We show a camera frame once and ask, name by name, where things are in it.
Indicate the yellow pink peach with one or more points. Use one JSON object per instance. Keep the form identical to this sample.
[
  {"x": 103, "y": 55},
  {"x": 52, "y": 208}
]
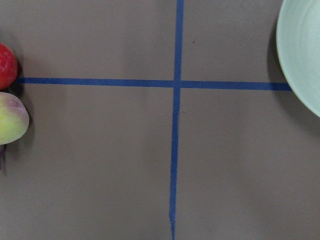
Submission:
[{"x": 14, "y": 118}]

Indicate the green plate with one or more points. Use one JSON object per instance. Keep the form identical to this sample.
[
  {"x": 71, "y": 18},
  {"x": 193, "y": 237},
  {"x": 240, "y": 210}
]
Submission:
[{"x": 298, "y": 49}]

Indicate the purple eggplant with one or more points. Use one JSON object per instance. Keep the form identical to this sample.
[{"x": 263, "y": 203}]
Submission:
[{"x": 2, "y": 156}]

